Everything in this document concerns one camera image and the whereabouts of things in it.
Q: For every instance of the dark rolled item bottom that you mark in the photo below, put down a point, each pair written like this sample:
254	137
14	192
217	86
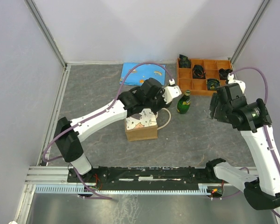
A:
212	84

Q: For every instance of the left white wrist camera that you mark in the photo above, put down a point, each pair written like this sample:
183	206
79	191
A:
171	91

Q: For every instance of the dark rolled item middle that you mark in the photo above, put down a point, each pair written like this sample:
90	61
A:
198	72

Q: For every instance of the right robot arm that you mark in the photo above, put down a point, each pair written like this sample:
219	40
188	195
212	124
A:
256	129

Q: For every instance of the aluminium frame rail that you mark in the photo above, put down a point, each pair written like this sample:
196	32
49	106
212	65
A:
49	173

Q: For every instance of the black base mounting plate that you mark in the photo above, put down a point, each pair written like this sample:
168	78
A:
149	178

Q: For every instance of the burlap canvas tote bag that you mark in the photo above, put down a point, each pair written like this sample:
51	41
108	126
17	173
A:
143	126

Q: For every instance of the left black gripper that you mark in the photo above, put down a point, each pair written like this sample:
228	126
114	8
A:
163	103

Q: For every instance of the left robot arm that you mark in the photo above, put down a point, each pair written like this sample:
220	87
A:
70	134

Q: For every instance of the orange compartment tray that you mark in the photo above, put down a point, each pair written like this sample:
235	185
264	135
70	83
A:
196	85

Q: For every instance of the dark rolled item top-left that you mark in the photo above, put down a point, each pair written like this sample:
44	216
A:
184	62

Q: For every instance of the green glass bottle right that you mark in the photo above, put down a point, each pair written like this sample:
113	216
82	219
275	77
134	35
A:
184	102

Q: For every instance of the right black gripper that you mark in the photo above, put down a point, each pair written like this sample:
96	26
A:
214	101

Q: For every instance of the dark rolled item right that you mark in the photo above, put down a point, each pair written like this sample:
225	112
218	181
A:
223	73

